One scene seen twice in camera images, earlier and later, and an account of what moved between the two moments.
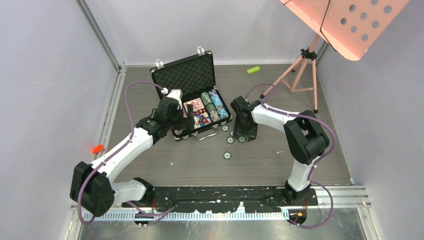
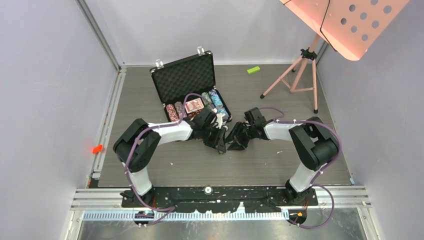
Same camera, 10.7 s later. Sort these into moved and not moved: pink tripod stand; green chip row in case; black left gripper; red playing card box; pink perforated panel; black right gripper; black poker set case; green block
Moved: black right gripper; black left gripper
Not moved: green block; green chip row in case; black poker set case; red playing card box; pink perforated panel; pink tripod stand
